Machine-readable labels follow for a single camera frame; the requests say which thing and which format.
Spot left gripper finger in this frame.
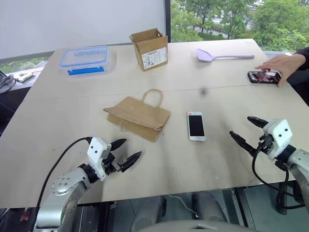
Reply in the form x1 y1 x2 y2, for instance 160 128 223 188
120 151 143 173
110 138 127 152

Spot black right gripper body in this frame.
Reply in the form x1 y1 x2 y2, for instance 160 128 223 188
256 134 275 154

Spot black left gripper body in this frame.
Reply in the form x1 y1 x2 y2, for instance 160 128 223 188
102 151 122 175

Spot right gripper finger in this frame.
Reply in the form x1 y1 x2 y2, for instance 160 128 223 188
229 131 259 157
247 116 268 129

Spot brown paper bag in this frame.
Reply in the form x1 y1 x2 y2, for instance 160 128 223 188
103 88 171 144

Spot black smartphone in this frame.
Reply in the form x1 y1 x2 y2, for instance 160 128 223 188
247 70 282 85

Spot white smartphone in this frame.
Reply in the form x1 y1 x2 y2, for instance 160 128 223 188
186 111 206 142

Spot person's bare hand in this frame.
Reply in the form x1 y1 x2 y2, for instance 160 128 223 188
254 53 306 87

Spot lilac plastic spatula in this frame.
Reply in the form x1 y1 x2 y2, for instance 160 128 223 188
196 47 255 62

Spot clear container with blue lid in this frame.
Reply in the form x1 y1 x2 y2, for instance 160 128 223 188
58 45 114 78

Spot open cardboard box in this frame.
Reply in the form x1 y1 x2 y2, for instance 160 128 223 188
129 28 169 73

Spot small red object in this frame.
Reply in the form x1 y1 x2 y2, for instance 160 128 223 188
20 208 32 222

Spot white power strip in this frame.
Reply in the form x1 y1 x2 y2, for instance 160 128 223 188
13 71 34 84

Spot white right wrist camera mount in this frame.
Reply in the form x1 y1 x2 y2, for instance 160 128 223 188
262 118 294 161

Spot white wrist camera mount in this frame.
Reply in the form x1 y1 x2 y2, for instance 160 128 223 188
86 137 112 182
262 118 294 161

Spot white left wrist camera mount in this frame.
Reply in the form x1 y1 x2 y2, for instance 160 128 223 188
86 137 112 182

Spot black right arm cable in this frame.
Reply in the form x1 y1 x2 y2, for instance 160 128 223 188
252 139 306 216

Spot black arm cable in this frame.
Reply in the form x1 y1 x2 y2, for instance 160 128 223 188
35 136 93 209
252 139 306 216

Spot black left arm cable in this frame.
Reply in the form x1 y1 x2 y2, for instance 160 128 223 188
35 136 93 209

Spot black table frame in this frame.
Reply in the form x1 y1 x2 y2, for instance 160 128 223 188
231 187 257 229

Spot thin white cable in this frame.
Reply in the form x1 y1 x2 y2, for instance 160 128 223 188
168 194 201 219

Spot grey cable bundle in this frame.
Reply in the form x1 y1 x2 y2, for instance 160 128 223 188
0 74 17 94

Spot dark window frame post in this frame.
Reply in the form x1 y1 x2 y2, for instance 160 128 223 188
164 0 172 44

